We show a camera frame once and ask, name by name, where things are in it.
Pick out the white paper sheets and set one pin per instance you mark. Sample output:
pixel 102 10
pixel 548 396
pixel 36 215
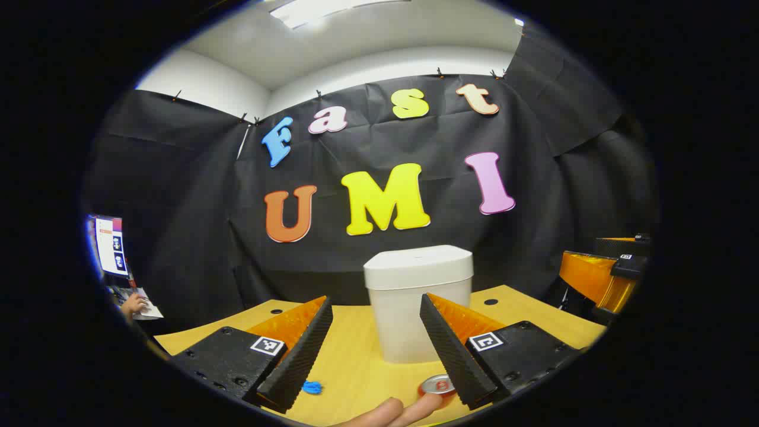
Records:
pixel 149 309

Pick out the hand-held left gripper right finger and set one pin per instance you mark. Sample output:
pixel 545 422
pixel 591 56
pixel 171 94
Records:
pixel 450 350

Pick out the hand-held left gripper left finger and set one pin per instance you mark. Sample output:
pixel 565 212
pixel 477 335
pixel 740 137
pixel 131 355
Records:
pixel 299 356

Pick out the white desktop garbage bin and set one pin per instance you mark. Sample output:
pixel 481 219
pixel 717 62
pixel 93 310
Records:
pixel 403 308

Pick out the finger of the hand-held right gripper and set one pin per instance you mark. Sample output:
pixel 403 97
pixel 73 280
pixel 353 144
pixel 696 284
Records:
pixel 616 246
pixel 587 279

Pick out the blue paper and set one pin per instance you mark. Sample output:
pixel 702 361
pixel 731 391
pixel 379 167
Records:
pixel 312 388

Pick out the red pop can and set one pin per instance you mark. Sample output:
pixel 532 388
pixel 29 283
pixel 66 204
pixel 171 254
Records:
pixel 436 385

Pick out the computer monitor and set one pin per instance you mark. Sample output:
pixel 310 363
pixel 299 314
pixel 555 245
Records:
pixel 111 244

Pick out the black backdrop cloth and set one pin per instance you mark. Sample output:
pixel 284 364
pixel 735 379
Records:
pixel 195 237

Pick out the ceiling light panel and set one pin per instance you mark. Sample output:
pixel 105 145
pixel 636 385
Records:
pixel 320 10

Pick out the wooden desktop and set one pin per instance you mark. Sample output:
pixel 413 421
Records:
pixel 362 356

